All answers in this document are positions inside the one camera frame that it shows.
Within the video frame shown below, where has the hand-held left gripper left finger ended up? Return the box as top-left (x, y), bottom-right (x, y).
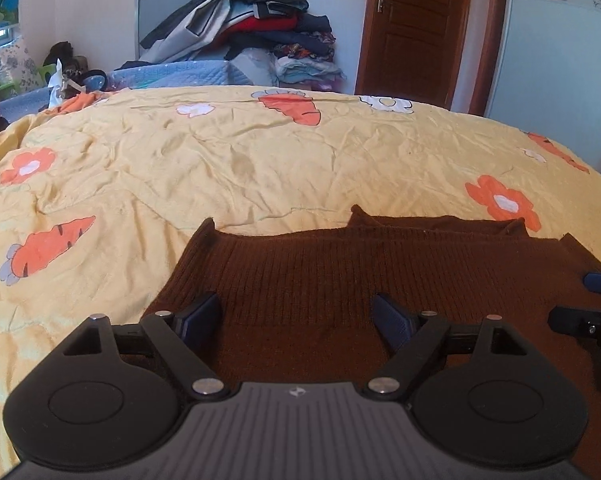
top-left (60, 291), bottom-right (231, 401)

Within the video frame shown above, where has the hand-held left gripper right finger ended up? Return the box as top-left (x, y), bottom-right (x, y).
top-left (363, 292), bottom-right (529, 401)

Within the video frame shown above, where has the brown knit sweater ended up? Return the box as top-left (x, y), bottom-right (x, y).
top-left (140, 205), bottom-right (601, 480)

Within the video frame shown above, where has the pile of clothes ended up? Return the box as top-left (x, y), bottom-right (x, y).
top-left (139, 0), bottom-right (349, 93)

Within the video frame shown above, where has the yellow printed bed quilt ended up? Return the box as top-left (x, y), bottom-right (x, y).
top-left (0, 85), bottom-right (601, 478)

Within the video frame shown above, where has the white sliding wardrobe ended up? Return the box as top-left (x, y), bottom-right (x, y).
top-left (483, 0), bottom-right (601, 186)

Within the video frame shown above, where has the blue quilted blanket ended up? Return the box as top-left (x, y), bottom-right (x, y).
top-left (0, 60), bottom-right (254, 111)

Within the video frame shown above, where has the white crumpled paper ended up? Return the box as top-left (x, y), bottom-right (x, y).
top-left (48, 59), bottom-right (84, 108)

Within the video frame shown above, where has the brown wooden door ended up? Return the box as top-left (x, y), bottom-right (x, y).
top-left (355, 0), bottom-right (511, 116)

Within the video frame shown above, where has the dark bag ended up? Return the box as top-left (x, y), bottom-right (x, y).
top-left (45, 41), bottom-right (88, 78)

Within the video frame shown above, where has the grey framed panel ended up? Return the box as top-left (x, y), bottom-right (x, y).
top-left (134, 0), bottom-right (206, 63)

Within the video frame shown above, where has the floral pillow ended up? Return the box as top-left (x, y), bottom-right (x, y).
top-left (0, 36), bottom-right (44, 93)

